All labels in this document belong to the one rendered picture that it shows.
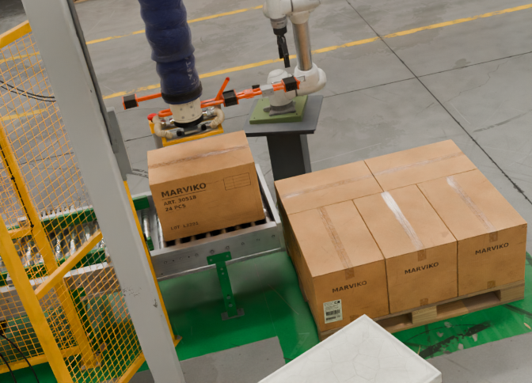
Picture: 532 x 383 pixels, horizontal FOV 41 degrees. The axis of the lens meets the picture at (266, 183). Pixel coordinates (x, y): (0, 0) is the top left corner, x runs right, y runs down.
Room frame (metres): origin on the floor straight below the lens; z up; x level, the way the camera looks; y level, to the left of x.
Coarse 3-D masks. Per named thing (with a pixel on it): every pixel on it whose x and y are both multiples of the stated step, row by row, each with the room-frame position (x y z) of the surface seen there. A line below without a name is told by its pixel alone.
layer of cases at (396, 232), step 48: (432, 144) 3.96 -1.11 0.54; (288, 192) 3.70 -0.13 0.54; (336, 192) 3.61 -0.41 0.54; (384, 192) 3.52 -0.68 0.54; (432, 192) 3.43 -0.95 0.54; (480, 192) 3.34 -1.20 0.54; (288, 240) 3.61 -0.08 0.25; (336, 240) 3.15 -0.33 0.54; (384, 240) 3.07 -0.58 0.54; (432, 240) 3.00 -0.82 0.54; (480, 240) 2.97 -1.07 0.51; (336, 288) 2.89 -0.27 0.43; (384, 288) 2.91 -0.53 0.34; (432, 288) 2.94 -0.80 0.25; (480, 288) 2.97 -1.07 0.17
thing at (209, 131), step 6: (204, 126) 3.53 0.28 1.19; (180, 132) 3.52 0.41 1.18; (198, 132) 3.52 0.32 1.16; (204, 132) 3.51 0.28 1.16; (210, 132) 3.50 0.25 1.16; (216, 132) 3.50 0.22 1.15; (222, 132) 3.50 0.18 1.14; (162, 138) 3.53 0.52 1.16; (174, 138) 3.49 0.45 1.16; (180, 138) 3.49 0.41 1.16; (186, 138) 3.48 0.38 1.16; (192, 138) 3.48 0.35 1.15; (168, 144) 3.47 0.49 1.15; (174, 144) 3.47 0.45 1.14
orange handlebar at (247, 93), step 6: (276, 84) 3.71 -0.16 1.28; (246, 90) 3.68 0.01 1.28; (252, 90) 3.67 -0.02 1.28; (258, 90) 3.69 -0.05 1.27; (276, 90) 3.66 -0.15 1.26; (150, 96) 3.85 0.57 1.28; (156, 96) 3.86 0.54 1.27; (240, 96) 3.64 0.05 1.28; (246, 96) 3.64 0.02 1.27; (252, 96) 3.64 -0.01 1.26; (204, 102) 3.65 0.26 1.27; (210, 102) 3.62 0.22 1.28; (216, 102) 3.62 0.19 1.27; (222, 102) 3.62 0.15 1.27; (162, 114) 3.59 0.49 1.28; (168, 114) 3.59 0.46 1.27
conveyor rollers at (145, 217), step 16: (144, 224) 3.64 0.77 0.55; (160, 224) 3.61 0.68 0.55; (256, 224) 3.44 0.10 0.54; (16, 240) 3.72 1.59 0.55; (32, 240) 3.70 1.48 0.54; (48, 240) 3.68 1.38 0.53; (160, 240) 3.45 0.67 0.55; (176, 240) 3.42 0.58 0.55; (192, 240) 3.38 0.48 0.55; (0, 256) 3.58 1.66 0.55
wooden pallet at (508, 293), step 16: (496, 288) 2.98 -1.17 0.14; (512, 288) 2.99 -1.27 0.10; (432, 304) 2.94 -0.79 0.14; (448, 304) 3.04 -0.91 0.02; (464, 304) 3.01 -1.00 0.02; (480, 304) 2.99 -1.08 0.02; (496, 304) 2.98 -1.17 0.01; (384, 320) 3.00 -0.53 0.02; (400, 320) 2.98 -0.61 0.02; (416, 320) 2.93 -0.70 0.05; (432, 320) 2.94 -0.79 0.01; (320, 336) 2.91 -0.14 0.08
